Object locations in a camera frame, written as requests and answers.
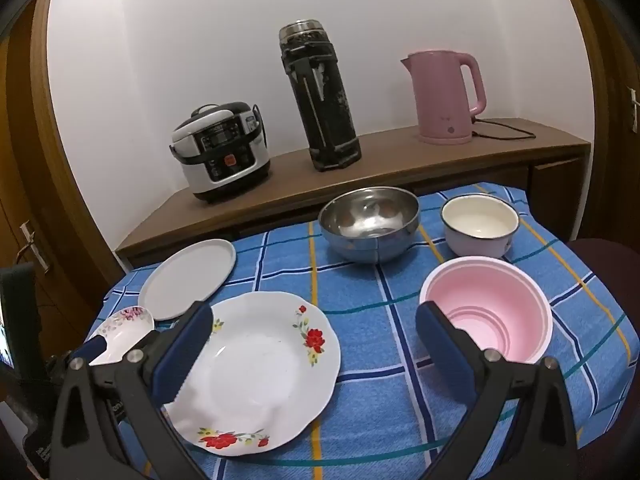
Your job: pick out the pink plastic bowl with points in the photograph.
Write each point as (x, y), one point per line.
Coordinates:
(490, 300)

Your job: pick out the wooden door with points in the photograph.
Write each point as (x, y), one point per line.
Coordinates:
(15, 160)
(620, 185)

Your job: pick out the black thermos flask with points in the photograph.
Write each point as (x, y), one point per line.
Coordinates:
(320, 100)

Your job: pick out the pink electric kettle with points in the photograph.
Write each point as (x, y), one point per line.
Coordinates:
(440, 100)

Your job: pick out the stainless steel bowl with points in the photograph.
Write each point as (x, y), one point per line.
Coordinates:
(370, 220)

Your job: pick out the dark maroon chair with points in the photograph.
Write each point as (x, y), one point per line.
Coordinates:
(610, 270)

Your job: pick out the small pink floral plate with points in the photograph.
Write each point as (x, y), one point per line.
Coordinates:
(125, 330)

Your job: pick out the white enamel bowl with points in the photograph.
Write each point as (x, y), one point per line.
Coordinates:
(480, 220)

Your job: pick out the blue plaid tablecloth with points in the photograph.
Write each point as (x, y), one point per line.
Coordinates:
(380, 310)

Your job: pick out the plain white plate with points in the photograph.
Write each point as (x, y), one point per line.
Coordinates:
(185, 280)

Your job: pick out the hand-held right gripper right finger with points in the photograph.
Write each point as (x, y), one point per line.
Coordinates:
(444, 355)

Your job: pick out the white plate with red flowers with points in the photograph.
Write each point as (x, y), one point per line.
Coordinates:
(255, 370)

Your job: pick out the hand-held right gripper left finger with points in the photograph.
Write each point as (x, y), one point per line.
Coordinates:
(184, 350)

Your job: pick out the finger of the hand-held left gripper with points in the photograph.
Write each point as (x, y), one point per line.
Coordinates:
(95, 349)

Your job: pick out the silver and black rice cooker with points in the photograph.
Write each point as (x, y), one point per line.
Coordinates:
(225, 155)

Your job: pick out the wooden sideboard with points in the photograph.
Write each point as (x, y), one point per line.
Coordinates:
(300, 175)

